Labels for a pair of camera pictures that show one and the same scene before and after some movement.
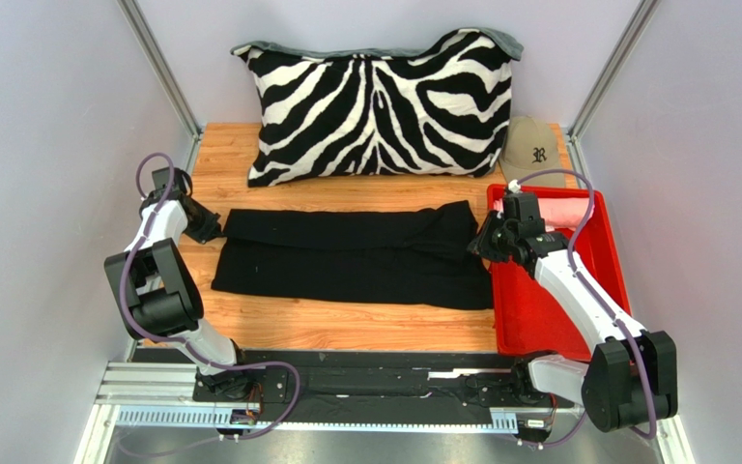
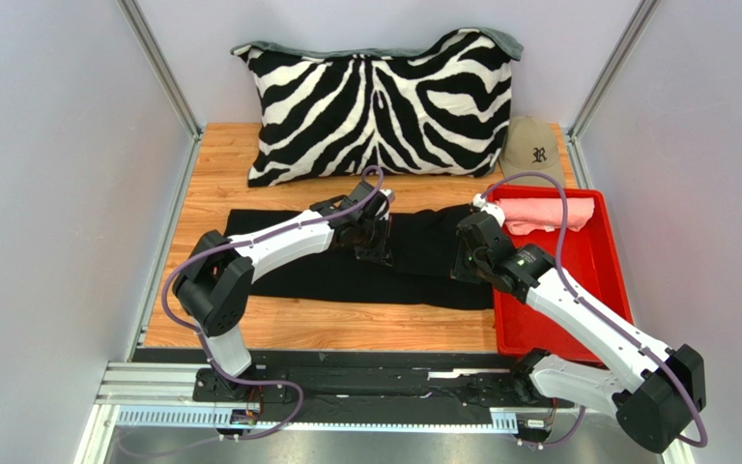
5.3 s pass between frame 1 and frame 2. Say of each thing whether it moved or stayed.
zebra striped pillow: stayed
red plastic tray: stayed
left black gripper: moved
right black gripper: moved
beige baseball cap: stayed
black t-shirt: stayed
